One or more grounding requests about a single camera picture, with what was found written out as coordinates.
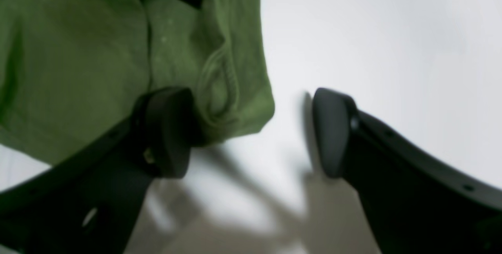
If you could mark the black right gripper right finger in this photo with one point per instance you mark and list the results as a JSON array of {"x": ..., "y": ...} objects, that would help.
[{"x": 414, "y": 203}]

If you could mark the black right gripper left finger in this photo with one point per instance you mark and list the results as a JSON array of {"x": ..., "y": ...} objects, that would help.
[{"x": 89, "y": 204}]

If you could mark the olive green T-shirt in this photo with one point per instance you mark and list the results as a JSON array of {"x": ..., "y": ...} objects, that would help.
[{"x": 71, "y": 69}]

